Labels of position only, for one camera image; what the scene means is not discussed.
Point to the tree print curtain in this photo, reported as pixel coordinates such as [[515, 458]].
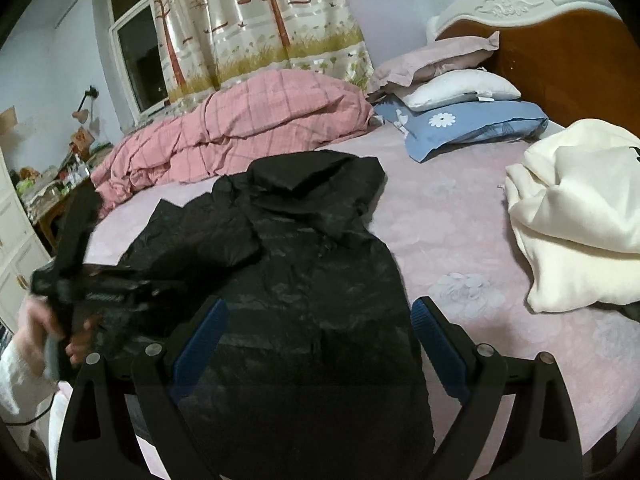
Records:
[[209, 45]]

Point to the white and wood headboard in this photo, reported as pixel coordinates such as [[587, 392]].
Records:
[[574, 58]]

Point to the pink plaid duvet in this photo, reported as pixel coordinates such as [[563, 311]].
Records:
[[272, 113]]

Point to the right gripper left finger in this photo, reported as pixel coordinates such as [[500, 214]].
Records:
[[98, 440]]

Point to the dark window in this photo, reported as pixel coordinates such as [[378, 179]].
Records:
[[135, 46]]

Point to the black puffer jacket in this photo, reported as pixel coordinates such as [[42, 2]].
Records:
[[317, 374]]

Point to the person left hand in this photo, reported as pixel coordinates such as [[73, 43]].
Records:
[[37, 321]]

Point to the cluttered wooden desk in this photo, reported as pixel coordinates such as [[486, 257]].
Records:
[[45, 195]]

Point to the blue flower pillow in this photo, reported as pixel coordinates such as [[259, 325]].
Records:
[[463, 123]]

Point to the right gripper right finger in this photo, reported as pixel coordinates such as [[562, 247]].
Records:
[[541, 439]]

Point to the pink floral bedsheet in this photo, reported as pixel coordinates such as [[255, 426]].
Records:
[[446, 224]]

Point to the cream folded garment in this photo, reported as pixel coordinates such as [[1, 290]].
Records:
[[573, 204]]

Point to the white cabinet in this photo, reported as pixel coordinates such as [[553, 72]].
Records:
[[21, 252]]

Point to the pink wall lamp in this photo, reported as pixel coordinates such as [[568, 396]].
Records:
[[82, 113]]

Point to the white pillow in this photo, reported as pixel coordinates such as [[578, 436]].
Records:
[[455, 87]]

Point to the mauve pillow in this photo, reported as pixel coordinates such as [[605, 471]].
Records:
[[437, 58]]

